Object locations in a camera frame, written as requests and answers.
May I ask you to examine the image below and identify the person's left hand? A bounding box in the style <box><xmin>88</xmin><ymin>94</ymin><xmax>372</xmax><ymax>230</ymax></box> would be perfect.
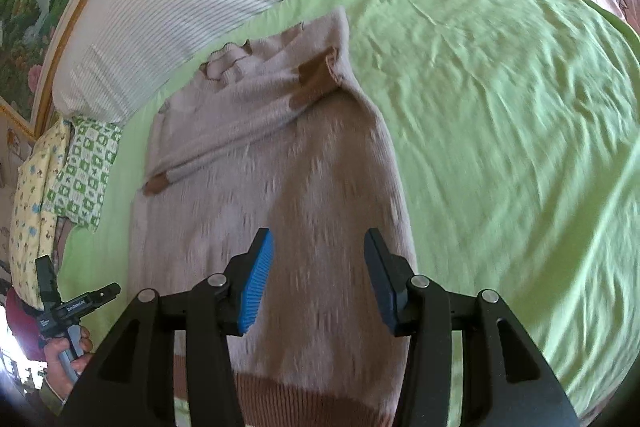
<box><xmin>44</xmin><ymin>326</ymin><xmax>95</xmax><ymax>400</ymax></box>

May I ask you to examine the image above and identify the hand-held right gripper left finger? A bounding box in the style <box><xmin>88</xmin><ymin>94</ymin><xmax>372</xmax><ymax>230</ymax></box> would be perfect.
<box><xmin>60</xmin><ymin>227</ymin><xmax>275</xmax><ymax>427</ymax></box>

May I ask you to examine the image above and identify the green bed sheet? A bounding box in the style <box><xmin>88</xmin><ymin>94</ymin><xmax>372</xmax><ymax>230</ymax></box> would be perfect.
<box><xmin>55</xmin><ymin>0</ymin><xmax>640</xmax><ymax>427</ymax></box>

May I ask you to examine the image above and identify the yellow printed pillow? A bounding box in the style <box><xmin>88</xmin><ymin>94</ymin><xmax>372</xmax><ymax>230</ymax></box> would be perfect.
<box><xmin>10</xmin><ymin>119</ymin><xmax>73</xmax><ymax>308</ymax></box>

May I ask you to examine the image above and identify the green checked pillow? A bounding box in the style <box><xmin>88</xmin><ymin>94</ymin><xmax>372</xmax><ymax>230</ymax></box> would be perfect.
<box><xmin>44</xmin><ymin>117</ymin><xmax>124</xmax><ymax>234</ymax></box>

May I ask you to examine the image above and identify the beige knitted sweater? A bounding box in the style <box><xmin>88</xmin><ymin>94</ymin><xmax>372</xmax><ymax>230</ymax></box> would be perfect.
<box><xmin>128</xmin><ymin>6</ymin><xmax>419</xmax><ymax>427</ymax></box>

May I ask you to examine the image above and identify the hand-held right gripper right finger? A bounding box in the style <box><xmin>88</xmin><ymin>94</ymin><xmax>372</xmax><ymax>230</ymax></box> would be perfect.
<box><xmin>363</xmin><ymin>228</ymin><xmax>583</xmax><ymax>427</ymax></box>

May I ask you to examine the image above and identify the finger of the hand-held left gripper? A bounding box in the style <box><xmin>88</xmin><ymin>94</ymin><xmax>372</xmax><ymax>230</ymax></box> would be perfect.
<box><xmin>87</xmin><ymin>283</ymin><xmax>122</xmax><ymax>305</ymax></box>
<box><xmin>35</xmin><ymin>255</ymin><xmax>62</xmax><ymax>308</ymax></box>

